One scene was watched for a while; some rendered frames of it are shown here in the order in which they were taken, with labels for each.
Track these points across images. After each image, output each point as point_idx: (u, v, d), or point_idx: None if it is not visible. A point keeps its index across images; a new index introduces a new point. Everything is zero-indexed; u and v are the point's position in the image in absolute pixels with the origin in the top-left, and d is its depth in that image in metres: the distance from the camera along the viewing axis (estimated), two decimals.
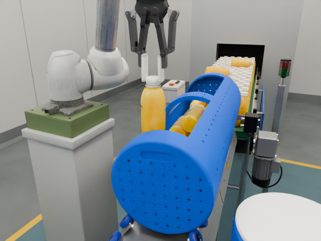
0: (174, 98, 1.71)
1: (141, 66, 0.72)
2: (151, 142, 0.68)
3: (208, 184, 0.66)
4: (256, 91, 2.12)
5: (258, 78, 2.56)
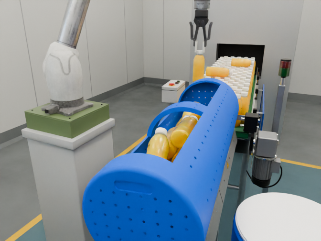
0: (174, 98, 1.71)
1: (194, 46, 1.62)
2: (126, 170, 0.55)
3: (196, 223, 0.54)
4: (256, 91, 2.12)
5: (258, 78, 2.56)
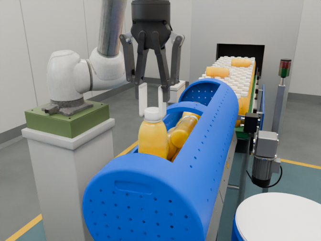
0: (174, 98, 1.71)
1: (138, 98, 0.61)
2: (126, 170, 0.55)
3: (196, 223, 0.54)
4: (256, 91, 2.12)
5: (258, 78, 2.56)
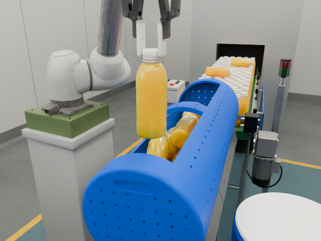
0: (174, 98, 1.71)
1: (136, 36, 0.56)
2: (126, 170, 0.55)
3: (196, 223, 0.54)
4: (256, 91, 2.12)
5: (258, 78, 2.56)
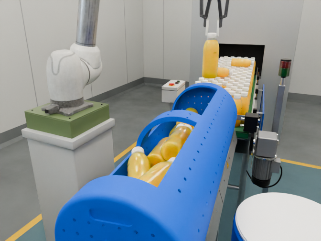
0: (174, 98, 1.71)
1: (205, 26, 1.16)
2: (102, 198, 0.47)
3: None
4: (256, 91, 2.12)
5: (258, 78, 2.56)
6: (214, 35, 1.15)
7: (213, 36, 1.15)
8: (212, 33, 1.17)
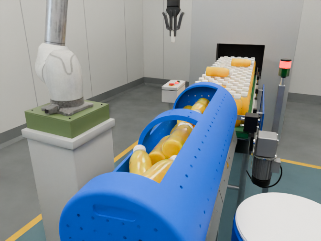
0: (174, 98, 1.71)
1: (175, 35, 1.64)
2: (106, 193, 0.48)
3: None
4: (256, 91, 2.12)
5: (258, 78, 2.56)
6: None
7: None
8: None
